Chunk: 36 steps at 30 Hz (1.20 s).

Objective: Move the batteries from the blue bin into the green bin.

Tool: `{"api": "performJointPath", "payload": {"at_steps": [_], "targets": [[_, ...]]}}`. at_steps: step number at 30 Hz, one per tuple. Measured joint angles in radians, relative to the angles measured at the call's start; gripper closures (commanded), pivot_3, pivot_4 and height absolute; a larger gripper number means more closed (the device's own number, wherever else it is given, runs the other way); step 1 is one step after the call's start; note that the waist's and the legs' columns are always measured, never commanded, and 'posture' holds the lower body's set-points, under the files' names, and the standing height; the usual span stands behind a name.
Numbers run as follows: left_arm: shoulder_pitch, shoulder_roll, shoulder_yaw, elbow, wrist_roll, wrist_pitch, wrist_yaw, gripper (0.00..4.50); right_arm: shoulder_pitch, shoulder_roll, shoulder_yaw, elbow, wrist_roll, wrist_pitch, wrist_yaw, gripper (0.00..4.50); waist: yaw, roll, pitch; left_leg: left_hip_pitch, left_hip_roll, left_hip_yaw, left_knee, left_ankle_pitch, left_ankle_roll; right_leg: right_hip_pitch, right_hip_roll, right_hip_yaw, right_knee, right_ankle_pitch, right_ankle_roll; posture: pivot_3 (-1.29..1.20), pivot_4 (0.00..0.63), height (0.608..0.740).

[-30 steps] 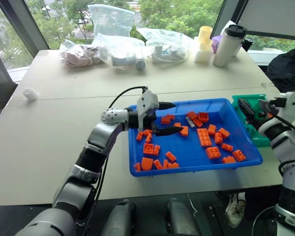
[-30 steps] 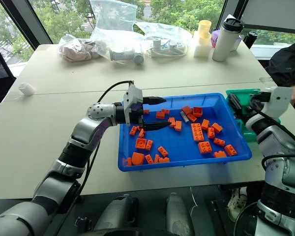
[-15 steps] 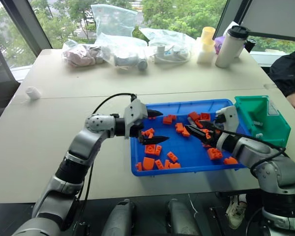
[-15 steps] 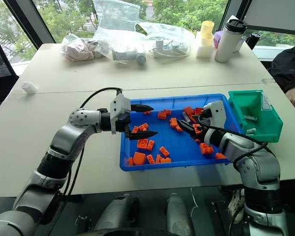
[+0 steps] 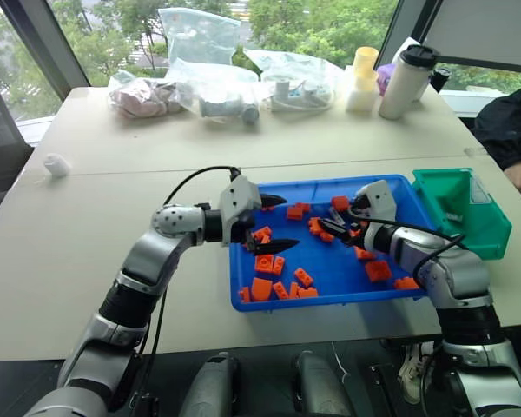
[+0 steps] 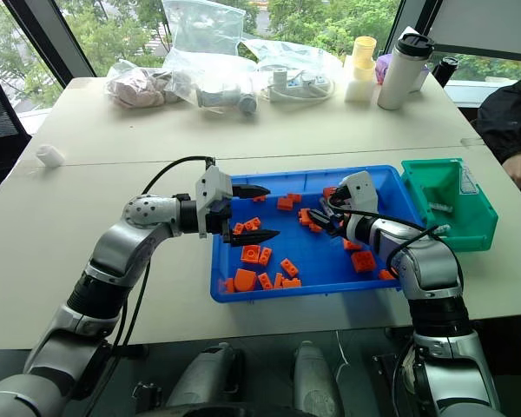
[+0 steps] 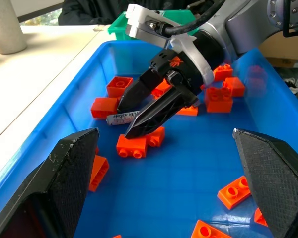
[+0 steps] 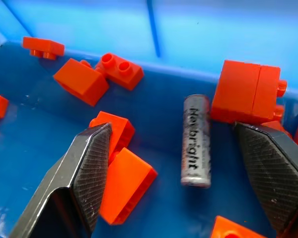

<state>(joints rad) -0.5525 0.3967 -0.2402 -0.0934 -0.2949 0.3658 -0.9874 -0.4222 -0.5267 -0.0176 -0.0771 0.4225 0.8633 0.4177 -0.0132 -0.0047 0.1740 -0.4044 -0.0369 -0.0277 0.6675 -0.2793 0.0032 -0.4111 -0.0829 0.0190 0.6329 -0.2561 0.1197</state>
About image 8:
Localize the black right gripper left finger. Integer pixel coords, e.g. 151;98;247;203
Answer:
9;122;113;238

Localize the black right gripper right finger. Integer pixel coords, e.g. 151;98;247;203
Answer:
232;121;298;236

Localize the blue plastic bin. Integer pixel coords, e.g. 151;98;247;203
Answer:
0;0;298;238

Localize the silver Hevbright battery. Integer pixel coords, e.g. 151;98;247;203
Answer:
180;94;212;189

